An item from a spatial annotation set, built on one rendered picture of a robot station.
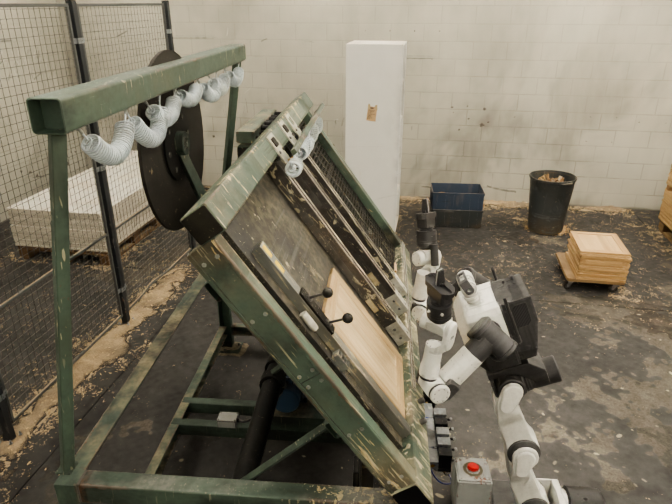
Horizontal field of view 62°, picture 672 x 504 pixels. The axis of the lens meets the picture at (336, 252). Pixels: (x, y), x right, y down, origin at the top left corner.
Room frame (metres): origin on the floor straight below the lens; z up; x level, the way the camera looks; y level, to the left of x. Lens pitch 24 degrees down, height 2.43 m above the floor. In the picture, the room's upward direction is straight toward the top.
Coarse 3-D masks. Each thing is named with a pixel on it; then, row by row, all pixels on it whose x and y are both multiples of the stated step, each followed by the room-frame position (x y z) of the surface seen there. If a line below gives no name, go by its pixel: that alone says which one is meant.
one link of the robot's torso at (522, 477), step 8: (504, 448) 2.05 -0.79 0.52; (520, 448) 1.89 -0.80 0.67; (528, 448) 1.89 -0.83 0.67; (512, 456) 1.89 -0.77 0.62; (520, 456) 1.87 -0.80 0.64; (528, 456) 1.87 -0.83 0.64; (536, 456) 1.88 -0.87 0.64; (512, 464) 1.89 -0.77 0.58; (520, 464) 1.87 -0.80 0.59; (528, 464) 1.87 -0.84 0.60; (512, 472) 1.88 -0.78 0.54; (520, 472) 1.87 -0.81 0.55; (528, 472) 1.87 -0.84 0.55; (512, 480) 1.91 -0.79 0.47; (520, 480) 1.90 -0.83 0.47; (528, 480) 1.92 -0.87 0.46; (536, 480) 1.98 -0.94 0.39; (512, 488) 1.92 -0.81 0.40; (520, 488) 1.92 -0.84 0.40; (528, 488) 1.92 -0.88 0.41; (536, 488) 1.91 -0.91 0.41; (520, 496) 1.92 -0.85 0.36; (528, 496) 1.92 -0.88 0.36; (536, 496) 1.91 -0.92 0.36; (544, 496) 1.93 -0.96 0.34
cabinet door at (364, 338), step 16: (336, 272) 2.26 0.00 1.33; (336, 288) 2.14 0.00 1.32; (336, 304) 2.02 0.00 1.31; (352, 304) 2.18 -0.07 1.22; (368, 320) 2.20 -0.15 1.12; (352, 336) 1.94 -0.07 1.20; (368, 336) 2.08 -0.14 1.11; (384, 336) 2.24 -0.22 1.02; (352, 352) 1.83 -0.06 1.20; (368, 352) 1.97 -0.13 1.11; (384, 352) 2.11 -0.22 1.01; (368, 368) 1.85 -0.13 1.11; (384, 368) 1.99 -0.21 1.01; (400, 368) 2.14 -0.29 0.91; (384, 384) 1.88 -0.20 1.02; (400, 384) 2.01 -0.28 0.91; (400, 400) 1.90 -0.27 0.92
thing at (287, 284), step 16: (256, 256) 1.76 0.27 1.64; (272, 256) 1.78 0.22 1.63; (272, 272) 1.76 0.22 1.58; (288, 288) 1.75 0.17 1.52; (304, 304) 1.75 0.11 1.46; (320, 336) 1.74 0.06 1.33; (336, 336) 1.77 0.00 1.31; (352, 368) 1.73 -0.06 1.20; (368, 384) 1.73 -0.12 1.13; (384, 400) 1.73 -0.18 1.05; (400, 416) 1.75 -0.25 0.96; (400, 432) 1.72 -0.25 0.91
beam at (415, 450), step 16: (400, 256) 3.39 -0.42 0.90; (400, 272) 3.15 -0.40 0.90; (416, 336) 2.54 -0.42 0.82; (400, 352) 2.30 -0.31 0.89; (416, 352) 2.37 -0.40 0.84; (416, 368) 2.22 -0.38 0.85; (416, 384) 2.08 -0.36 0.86; (416, 416) 1.85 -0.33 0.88; (416, 432) 1.74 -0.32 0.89; (400, 448) 1.67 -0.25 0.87; (416, 448) 1.65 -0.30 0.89; (416, 464) 1.56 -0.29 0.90; (416, 480) 1.48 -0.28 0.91; (400, 496) 1.47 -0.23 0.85; (416, 496) 1.46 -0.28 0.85; (432, 496) 1.49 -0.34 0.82
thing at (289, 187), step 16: (272, 144) 2.38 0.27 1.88; (288, 160) 2.42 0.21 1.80; (272, 176) 2.40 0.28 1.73; (288, 176) 2.40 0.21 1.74; (288, 192) 2.40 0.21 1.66; (304, 192) 2.44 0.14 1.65; (304, 208) 2.39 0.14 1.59; (320, 224) 2.39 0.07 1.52; (320, 240) 2.38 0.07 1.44; (336, 240) 2.38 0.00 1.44; (336, 256) 2.38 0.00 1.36; (352, 256) 2.43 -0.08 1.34; (352, 272) 2.37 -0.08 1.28; (368, 288) 2.37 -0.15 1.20; (384, 304) 2.37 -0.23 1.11; (384, 320) 2.36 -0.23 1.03; (400, 320) 2.41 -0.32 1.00; (400, 336) 2.35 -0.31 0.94
